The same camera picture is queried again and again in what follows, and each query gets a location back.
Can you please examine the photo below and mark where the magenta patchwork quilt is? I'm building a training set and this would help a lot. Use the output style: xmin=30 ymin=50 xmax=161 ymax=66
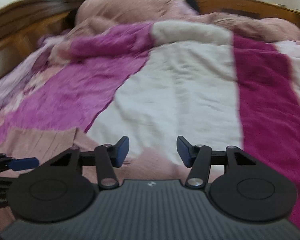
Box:
xmin=0 ymin=21 xmax=300 ymax=228

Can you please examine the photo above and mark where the pink fuzzy blanket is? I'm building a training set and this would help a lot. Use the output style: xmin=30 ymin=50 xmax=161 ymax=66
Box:
xmin=65 ymin=0 xmax=300 ymax=43

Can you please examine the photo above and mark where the wooden side cabinet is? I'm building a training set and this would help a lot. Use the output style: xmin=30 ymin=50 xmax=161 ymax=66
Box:
xmin=196 ymin=0 xmax=300 ymax=28

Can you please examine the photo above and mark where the wooden headboard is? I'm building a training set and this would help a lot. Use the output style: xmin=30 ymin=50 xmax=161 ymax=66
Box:
xmin=0 ymin=0 xmax=85 ymax=79

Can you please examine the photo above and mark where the pink knitted cardigan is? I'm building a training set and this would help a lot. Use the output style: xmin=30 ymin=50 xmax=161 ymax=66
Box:
xmin=0 ymin=127 xmax=216 ymax=233

